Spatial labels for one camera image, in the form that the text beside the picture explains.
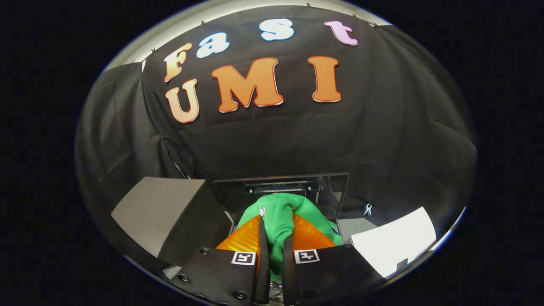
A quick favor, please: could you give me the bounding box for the green shirt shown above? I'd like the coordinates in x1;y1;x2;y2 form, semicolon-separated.
237;193;343;283

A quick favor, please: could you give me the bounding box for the row of black cloth clips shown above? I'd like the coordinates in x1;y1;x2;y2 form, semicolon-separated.
132;3;379;64

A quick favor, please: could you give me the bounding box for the white board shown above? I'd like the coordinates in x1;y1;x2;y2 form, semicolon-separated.
350;207;437;279

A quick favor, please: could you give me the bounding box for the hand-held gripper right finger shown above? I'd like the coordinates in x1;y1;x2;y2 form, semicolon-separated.
282;212;385;306

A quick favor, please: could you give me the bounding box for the grey box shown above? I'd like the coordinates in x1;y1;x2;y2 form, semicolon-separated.
110;176;233;267

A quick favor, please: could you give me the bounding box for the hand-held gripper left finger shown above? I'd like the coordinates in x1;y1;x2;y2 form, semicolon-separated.
175;214;271;306

